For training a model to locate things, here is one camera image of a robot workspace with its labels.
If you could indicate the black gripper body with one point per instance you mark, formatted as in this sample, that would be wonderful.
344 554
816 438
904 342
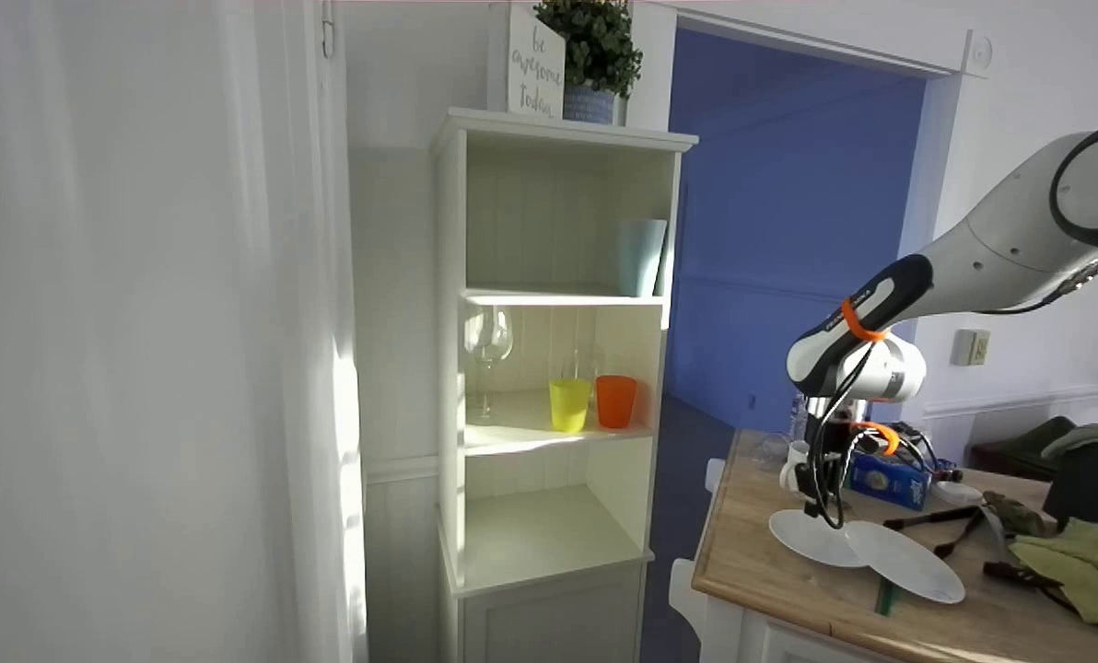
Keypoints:
825 465

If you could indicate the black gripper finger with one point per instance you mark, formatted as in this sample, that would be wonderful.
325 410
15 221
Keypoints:
833 512
812 501

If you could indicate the white plate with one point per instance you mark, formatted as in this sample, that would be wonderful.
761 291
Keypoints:
812 539
904 562

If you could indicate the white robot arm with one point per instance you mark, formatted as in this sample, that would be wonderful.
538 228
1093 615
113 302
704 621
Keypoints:
1026 244

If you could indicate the white mug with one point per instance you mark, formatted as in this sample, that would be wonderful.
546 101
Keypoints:
793 463

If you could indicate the black tongs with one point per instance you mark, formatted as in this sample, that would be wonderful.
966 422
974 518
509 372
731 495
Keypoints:
966 512

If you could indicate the orange cup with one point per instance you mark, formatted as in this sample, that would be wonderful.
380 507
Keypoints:
618 398

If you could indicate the dark bag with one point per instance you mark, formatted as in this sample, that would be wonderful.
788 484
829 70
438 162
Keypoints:
1064 454

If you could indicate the yellow cup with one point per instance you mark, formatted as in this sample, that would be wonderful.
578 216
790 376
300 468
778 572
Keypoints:
568 405

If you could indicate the green cloth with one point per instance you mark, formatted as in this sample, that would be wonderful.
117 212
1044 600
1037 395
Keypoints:
1070 562

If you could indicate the light blue cup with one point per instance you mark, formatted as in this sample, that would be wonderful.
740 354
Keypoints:
640 257

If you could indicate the white shelf cabinet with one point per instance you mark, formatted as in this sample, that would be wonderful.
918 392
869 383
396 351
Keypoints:
546 534

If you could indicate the wine glass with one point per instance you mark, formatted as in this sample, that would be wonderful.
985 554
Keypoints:
487 338

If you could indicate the potted green plant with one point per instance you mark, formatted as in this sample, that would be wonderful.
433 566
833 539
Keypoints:
597 56

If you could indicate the white sign board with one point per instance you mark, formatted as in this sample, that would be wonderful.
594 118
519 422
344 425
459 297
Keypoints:
533 63

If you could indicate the white curtain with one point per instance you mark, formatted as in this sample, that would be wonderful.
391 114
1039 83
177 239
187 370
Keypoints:
177 436

